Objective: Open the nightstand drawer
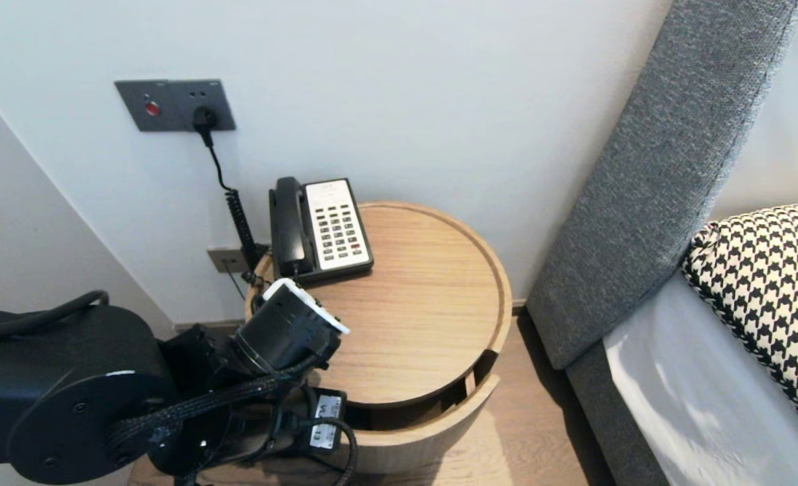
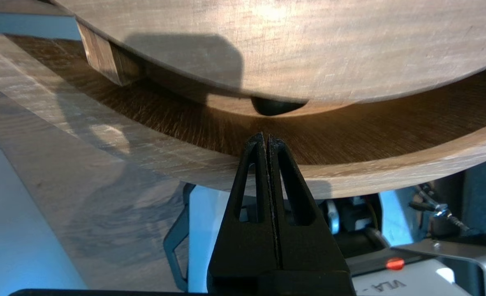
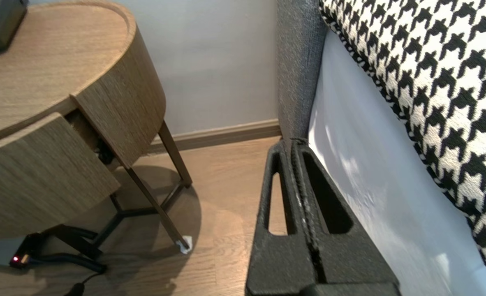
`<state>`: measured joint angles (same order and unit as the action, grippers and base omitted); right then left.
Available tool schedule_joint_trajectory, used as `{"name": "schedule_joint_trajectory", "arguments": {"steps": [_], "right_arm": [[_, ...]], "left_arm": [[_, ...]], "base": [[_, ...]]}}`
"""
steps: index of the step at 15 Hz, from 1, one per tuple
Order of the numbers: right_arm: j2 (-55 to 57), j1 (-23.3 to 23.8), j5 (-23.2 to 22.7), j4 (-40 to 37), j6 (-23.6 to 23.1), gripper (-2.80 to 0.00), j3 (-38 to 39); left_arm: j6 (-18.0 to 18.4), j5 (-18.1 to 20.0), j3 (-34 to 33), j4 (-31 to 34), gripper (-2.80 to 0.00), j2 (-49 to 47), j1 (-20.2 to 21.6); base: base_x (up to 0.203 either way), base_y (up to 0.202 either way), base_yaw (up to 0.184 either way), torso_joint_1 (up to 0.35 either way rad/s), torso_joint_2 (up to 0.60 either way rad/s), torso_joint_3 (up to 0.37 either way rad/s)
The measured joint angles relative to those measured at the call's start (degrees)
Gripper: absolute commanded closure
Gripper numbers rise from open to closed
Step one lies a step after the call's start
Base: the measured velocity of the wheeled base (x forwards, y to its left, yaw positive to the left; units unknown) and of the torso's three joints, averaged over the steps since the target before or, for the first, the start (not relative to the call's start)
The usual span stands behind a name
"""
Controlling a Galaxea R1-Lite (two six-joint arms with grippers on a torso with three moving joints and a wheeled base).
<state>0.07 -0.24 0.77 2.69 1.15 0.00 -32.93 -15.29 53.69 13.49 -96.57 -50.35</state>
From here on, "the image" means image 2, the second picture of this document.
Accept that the round wooden side table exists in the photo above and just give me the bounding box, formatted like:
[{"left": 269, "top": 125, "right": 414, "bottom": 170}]
[{"left": 54, "top": 0, "right": 486, "bottom": 105}]

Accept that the curved wooden table drawer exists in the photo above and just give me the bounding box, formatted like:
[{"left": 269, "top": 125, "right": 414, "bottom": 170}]
[{"left": 0, "top": 21, "right": 486, "bottom": 200}]

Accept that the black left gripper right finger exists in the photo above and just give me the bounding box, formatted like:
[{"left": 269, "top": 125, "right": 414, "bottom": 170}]
[{"left": 267, "top": 134, "right": 349, "bottom": 271}]

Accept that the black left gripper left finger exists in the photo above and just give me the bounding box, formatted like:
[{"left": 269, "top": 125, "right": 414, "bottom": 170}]
[{"left": 207, "top": 132, "right": 281, "bottom": 289}]

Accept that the white grey robot base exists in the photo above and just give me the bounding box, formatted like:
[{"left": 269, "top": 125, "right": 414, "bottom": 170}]
[{"left": 163, "top": 156, "right": 486, "bottom": 296}]

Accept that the long black remote control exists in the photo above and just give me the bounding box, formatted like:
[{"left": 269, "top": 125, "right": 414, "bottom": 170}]
[{"left": 251, "top": 97, "right": 309, "bottom": 116}]

